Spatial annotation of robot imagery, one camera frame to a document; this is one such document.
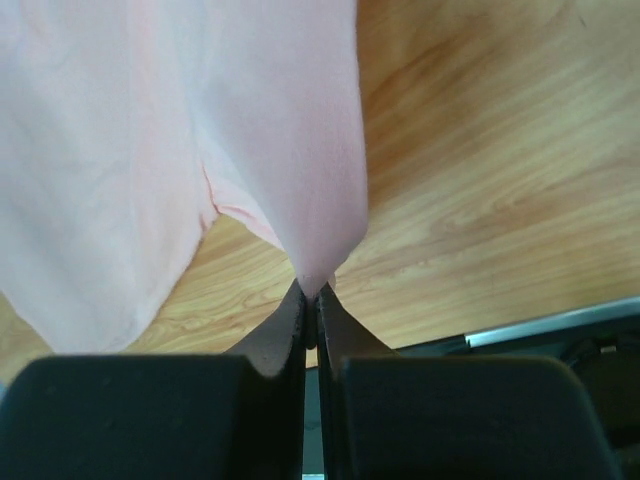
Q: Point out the aluminium frame rail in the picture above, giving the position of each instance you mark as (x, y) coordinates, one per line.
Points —
(585, 316)

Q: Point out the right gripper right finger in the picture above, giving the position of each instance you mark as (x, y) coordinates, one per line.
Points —
(387, 416)

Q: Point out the salmon pink t-shirt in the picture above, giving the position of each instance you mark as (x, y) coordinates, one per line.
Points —
(129, 127)

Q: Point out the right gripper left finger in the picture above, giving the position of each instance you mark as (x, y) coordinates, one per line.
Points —
(235, 415)

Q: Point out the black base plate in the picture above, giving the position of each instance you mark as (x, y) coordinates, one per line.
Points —
(604, 356)

